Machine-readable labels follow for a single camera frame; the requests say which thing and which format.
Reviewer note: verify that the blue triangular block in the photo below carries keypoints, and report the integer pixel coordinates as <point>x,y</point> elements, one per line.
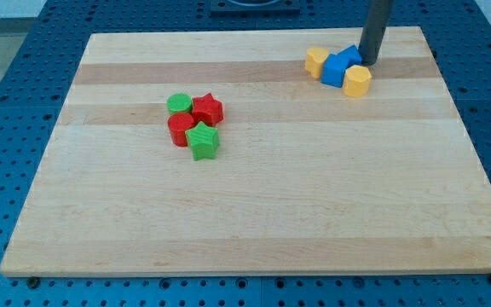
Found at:
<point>352,55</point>

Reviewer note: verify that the green star block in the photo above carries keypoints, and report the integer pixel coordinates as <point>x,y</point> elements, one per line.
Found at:
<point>203,141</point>

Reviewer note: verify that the red star block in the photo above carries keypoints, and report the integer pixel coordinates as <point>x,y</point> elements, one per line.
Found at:
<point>208,110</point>

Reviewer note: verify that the light wooden board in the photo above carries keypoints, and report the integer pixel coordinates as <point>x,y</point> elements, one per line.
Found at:
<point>306,181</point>

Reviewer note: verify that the red cylinder block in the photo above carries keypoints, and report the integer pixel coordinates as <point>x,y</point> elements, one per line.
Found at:
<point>178,124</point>

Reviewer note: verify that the green cylinder block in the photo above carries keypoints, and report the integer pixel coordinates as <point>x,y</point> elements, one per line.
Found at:
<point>179,103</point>

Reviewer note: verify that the yellow heart block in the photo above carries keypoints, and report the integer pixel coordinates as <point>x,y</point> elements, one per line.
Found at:
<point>315,61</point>

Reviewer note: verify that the blue cube block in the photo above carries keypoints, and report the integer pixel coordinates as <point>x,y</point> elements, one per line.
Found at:
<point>334,70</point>

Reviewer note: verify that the yellow hexagon block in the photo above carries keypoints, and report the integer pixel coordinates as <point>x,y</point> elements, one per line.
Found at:
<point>357,81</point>

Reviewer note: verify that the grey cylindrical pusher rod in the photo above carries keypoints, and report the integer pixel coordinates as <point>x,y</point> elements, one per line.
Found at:
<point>372,35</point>

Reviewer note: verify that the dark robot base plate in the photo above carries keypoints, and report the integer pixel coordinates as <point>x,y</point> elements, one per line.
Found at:
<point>225,7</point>

